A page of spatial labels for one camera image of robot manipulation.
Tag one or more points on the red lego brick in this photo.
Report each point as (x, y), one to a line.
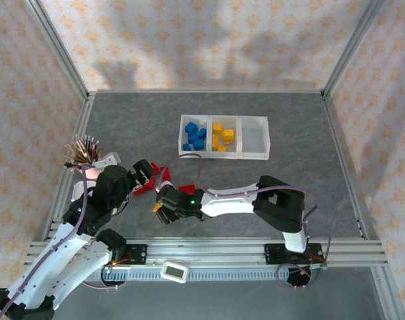
(155, 166)
(165, 174)
(139, 191)
(186, 188)
(150, 182)

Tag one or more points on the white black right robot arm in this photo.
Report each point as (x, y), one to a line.
(229, 203)

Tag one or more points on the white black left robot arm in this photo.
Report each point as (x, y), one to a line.
(82, 263)

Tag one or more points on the translucent white plastic bin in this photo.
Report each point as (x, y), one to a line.
(255, 140)
(183, 154)
(231, 154)

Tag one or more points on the black pencil foil end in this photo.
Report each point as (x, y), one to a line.
(86, 146)
(95, 149)

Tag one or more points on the black pencil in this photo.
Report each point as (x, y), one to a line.
(73, 164)

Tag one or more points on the white digital timer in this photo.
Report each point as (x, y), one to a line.
(173, 271)

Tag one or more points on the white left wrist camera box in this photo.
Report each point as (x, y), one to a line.
(107, 160)

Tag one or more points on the wide aluminium mounting rail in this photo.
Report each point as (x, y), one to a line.
(205, 248)

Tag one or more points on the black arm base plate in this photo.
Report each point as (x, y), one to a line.
(275, 255)
(137, 255)

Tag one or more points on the aluminium floor rail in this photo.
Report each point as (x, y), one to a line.
(205, 91)
(340, 150)
(85, 116)

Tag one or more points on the aluminium frame post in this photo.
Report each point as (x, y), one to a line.
(63, 53)
(351, 50)

